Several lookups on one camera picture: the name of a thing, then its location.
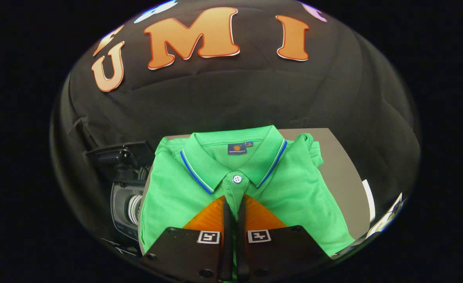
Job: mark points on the grey topped stand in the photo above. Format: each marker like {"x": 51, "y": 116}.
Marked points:
{"x": 341, "y": 173}

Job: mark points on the grey washing machine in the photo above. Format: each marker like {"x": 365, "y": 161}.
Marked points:
{"x": 121, "y": 212}

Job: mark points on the white paper sheet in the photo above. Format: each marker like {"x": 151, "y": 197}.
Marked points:
{"x": 369, "y": 200}

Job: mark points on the green polo shirt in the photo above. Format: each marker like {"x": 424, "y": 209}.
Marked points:
{"x": 168, "y": 196}

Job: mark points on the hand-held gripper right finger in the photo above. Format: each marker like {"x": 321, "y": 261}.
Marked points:
{"x": 242, "y": 247}

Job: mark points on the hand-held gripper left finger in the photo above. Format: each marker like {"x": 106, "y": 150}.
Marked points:
{"x": 226, "y": 243}

